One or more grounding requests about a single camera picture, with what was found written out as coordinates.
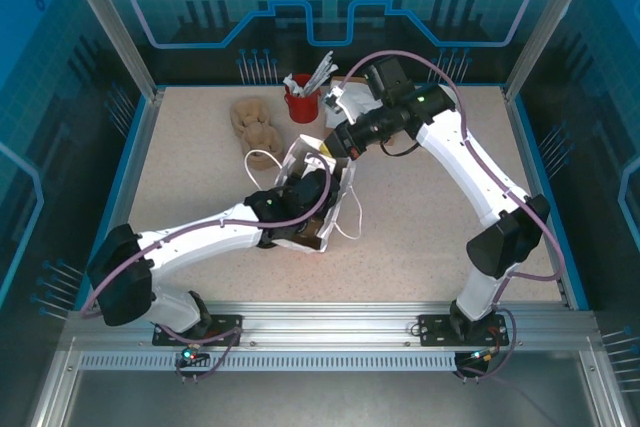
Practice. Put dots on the blue backdrop with gear print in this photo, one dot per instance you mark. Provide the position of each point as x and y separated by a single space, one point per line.
320 7

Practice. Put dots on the white napkin stack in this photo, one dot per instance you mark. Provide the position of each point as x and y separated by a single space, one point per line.
332 120

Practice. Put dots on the blue printed side panel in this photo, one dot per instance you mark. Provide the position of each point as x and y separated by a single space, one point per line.
40 122
615 97

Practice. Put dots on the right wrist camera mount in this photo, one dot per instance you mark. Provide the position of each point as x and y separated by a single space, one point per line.
350 102

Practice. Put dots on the small LED circuit board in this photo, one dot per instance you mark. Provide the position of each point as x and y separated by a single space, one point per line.
480 356
189 356

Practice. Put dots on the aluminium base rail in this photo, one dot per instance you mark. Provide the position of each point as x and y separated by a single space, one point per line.
325 322

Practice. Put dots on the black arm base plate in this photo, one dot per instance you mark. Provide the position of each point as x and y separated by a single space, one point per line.
225 329
430 329

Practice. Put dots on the aluminium frame post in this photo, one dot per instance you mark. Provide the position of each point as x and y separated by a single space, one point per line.
107 22
550 22

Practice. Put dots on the paper bag with red print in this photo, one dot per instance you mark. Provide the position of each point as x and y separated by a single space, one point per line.
332 224

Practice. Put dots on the brown pulp cup carrier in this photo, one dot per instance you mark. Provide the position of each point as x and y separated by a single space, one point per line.
252 117

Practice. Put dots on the red straw holder cup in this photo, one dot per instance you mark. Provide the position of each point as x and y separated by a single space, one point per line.
302 109

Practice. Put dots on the white paper-wrapped straw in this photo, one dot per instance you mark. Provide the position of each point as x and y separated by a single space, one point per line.
290 82
325 77
322 65

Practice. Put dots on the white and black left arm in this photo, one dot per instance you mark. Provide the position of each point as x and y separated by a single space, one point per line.
200 237

